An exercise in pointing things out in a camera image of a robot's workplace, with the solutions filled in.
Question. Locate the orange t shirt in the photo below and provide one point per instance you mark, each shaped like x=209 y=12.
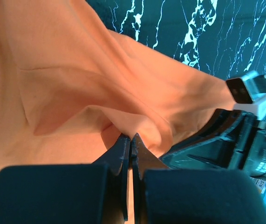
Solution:
x=69 y=87

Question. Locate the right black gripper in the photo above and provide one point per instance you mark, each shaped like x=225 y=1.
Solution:
x=206 y=147

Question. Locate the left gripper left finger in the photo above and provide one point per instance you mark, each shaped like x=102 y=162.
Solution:
x=93 y=193

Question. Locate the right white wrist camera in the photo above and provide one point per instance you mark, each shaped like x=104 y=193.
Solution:
x=249 y=93

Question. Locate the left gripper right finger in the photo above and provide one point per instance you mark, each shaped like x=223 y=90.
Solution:
x=188 y=196

